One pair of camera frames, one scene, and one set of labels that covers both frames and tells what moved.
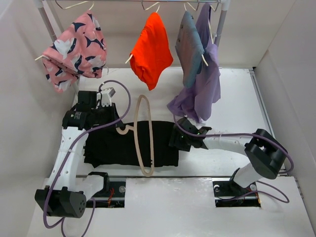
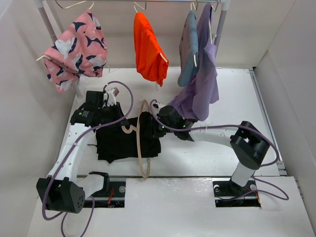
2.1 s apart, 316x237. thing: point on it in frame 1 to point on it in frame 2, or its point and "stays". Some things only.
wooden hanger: x=131 y=56 to x=135 y=5
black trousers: x=163 y=155 to x=112 y=142
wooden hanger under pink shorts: x=92 y=6 stays
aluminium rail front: x=154 y=177 stays
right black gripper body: x=181 y=142 to x=162 y=121
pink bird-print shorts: x=80 y=50 stays
